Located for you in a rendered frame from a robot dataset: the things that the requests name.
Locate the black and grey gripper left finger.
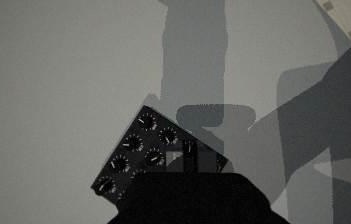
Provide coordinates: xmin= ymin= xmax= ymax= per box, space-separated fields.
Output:
xmin=166 ymin=140 xmax=185 ymax=172

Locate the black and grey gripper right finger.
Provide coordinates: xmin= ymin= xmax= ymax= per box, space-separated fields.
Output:
xmin=194 ymin=140 xmax=217 ymax=173

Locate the black knob box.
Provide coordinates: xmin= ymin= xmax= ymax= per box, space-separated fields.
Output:
xmin=91 ymin=105 xmax=198 ymax=209

